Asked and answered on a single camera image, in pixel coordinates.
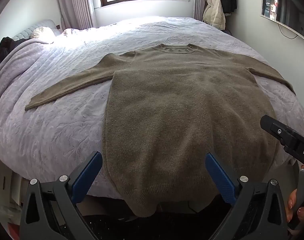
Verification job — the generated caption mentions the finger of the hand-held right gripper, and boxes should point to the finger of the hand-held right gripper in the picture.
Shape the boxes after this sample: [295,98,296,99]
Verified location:
[260,115,300,153]

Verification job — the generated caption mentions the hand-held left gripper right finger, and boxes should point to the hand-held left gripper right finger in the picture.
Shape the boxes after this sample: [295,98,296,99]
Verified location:
[204,152,289,240]

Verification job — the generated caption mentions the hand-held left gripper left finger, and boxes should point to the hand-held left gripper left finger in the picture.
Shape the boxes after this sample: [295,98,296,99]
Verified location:
[19,151,103,240]

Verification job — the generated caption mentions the olive brown knit sweater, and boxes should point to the olive brown knit sweater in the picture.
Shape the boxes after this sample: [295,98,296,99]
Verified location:
[25,43,296,217]

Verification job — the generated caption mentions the pile of dark clothes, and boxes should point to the pile of dark clothes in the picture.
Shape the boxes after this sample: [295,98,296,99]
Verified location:
[0,37,30,62]

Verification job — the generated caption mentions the person's right hand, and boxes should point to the person's right hand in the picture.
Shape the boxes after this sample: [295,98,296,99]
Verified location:
[286,164,304,224]

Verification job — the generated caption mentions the bed with lavender quilt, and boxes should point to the bed with lavender quilt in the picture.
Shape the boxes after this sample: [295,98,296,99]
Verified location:
[0,16,304,198]

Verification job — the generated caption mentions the white hanging jacket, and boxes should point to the white hanging jacket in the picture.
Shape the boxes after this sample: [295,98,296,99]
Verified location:
[203,0,226,30]

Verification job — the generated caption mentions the white round pillow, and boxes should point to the white round pillow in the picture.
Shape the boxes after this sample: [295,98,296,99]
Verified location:
[33,27,55,39]

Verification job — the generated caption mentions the pale pleated curtain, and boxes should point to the pale pleated curtain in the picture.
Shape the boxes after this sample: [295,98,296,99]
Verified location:
[55,0,97,30]
[193,0,212,22]

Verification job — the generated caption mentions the grey padded headboard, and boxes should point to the grey padded headboard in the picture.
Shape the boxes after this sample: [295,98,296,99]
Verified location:
[11,19,60,41]

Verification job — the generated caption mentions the black television cable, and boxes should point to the black television cable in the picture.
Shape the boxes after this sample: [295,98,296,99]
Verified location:
[278,25,299,40]

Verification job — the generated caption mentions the wall mounted television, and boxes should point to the wall mounted television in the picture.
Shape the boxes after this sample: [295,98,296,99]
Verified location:
[261,0,304,43]

